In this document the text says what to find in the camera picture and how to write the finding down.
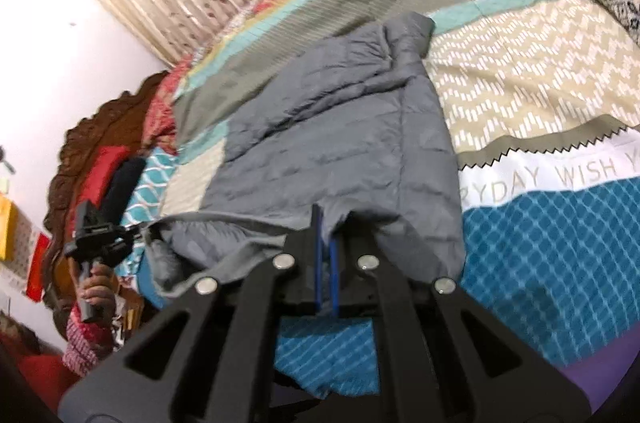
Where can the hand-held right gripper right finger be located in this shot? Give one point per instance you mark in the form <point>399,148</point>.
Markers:
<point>334,273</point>

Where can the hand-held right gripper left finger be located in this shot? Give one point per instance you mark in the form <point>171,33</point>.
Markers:
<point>320,263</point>

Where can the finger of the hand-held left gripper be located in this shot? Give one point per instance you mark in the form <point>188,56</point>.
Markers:
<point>130,234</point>

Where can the grey puffer jacket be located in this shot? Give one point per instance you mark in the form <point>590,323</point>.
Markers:
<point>350,128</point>

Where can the person's left forearm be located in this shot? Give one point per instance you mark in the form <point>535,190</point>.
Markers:
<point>90,338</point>

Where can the person's left hand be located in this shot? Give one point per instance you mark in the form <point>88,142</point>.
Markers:
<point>102,288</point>

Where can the black pillow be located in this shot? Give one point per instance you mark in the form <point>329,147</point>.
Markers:
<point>125,183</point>

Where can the teal lattice pillow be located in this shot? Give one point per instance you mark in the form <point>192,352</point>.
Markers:
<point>155,183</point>

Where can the red pillow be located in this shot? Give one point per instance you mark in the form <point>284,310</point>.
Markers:
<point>105,168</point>

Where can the carved wooden headboard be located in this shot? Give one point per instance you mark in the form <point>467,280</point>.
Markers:
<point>75,153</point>

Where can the purple bed sheet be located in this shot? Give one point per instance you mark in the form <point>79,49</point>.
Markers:
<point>585,388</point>

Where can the patchwork bed quilt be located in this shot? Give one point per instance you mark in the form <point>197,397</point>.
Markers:
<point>525,63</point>

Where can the red wall hanging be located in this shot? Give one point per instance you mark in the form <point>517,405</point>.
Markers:
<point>39,265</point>

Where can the yellow wall hanging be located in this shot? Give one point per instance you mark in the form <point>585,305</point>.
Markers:
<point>7,228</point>

